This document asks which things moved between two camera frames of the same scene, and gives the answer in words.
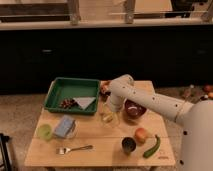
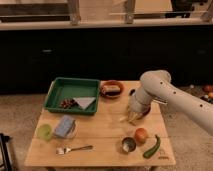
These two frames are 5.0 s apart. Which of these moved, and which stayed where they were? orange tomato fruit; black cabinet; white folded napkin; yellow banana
Moved: yellow banana
Stayed: orange tomato fruit; black cabinet; white folded napkin
